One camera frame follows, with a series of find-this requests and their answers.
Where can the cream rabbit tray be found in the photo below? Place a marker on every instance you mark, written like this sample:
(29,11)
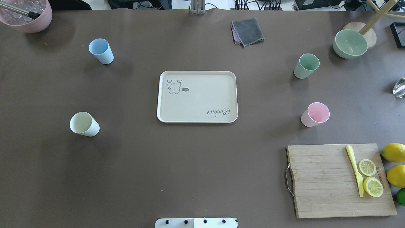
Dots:
(197,97)

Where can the pink bowl with ice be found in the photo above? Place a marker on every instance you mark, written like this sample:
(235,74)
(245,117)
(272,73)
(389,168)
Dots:
(28,16)

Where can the lemon half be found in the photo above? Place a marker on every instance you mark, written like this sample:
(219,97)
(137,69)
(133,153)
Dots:
(373,186)
(367,167)

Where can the yellow lemon lower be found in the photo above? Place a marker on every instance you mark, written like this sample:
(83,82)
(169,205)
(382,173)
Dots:
(396,176)

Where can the black framed mirror tray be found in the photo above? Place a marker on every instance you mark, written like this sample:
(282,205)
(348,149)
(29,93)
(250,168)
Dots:
(397,29)

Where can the purple cloth underneath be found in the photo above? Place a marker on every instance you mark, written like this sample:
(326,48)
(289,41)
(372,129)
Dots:
(235,37)

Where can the steel metal scoop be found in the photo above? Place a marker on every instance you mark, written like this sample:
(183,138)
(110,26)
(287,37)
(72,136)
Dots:
(399,88)

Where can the green plastic cup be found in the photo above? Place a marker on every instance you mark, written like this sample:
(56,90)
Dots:
(306,65)

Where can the lemon half lower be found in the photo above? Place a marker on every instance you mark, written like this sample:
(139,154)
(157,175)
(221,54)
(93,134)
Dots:
(373,186)

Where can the grey folded cloth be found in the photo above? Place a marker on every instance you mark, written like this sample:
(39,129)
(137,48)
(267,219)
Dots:
(248,31)

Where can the green ceramic bowl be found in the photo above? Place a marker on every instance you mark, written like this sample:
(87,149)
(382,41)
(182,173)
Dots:
(349,44)

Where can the pink plastic cup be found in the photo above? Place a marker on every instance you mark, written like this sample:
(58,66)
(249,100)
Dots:
(315,114)

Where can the cream white plastic cup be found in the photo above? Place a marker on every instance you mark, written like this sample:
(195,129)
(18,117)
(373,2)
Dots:
(83,123)

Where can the yellow lemon upper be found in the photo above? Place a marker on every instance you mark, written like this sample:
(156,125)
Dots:
(394,152)

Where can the blue plastic cup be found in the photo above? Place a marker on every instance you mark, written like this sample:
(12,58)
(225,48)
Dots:
(101,50)

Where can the yellow lemon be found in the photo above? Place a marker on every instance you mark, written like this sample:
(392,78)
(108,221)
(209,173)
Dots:
(396,176)
(394,152)

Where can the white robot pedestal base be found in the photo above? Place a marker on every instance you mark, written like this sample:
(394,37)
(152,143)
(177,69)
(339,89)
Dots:
(196,223)

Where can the lemon half upper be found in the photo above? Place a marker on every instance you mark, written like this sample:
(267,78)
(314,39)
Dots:
(367,167)

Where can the yellow plastic knife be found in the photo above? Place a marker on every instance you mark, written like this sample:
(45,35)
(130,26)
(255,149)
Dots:
(358,176)

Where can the green lime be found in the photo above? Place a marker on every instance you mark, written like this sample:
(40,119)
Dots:
(400,197)

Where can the bamboo cutting board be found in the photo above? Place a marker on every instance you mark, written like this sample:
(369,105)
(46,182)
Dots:
(324,185)

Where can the round wooden stand base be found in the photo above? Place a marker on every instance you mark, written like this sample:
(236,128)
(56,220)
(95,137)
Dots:
(367,29)

